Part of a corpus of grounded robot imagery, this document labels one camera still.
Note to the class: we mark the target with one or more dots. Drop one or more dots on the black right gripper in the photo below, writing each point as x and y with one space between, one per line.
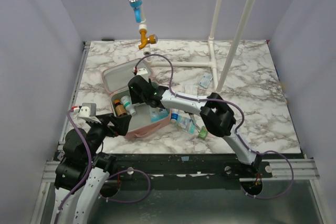
142 87

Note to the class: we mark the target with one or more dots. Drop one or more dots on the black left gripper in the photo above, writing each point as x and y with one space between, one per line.
121 124

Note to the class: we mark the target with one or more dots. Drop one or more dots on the amber bottle orange cap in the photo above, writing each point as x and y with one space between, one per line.
119 108

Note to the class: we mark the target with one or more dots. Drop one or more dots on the clear bottle green label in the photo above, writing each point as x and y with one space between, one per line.
126 101

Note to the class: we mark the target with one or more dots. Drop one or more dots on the blue cotton swab packet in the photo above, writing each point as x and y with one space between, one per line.
157 114

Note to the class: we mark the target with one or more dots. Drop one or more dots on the pink medicine kit case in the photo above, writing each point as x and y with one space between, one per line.
145 120

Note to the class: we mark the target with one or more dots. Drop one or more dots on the small white blue bottle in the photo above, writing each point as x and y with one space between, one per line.
174 115

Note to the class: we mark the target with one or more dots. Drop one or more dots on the clear blue bandage packet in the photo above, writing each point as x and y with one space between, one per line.
185 124

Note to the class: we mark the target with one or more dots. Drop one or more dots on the small green medicine box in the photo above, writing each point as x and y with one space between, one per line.
203 133

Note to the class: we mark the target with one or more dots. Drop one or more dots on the metal scissors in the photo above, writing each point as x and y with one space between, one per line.
192 117

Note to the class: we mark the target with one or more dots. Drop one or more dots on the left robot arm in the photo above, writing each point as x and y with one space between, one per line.
82 171

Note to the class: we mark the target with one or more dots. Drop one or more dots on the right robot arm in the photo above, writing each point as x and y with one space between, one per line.
216 114

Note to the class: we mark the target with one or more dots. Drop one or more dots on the clear zip bag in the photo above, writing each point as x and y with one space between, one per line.
191 89

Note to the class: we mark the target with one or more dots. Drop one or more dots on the orange brass faucet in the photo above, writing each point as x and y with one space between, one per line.
145 40

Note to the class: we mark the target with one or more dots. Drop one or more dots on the small blue white sachet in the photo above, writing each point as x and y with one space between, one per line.
206 80

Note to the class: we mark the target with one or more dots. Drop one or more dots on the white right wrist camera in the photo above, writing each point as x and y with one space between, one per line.
141 72

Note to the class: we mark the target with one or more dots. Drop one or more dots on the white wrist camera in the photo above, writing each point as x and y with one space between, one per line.
141 72
88 108

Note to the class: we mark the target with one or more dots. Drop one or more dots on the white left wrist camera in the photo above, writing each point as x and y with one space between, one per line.
88 108

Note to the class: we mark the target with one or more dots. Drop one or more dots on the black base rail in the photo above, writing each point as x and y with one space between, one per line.
184 171

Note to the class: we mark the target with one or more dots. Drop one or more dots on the blue valve handle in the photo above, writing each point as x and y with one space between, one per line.
136 6

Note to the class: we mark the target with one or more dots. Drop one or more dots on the white PVC pipe frame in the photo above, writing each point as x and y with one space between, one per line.
218 79

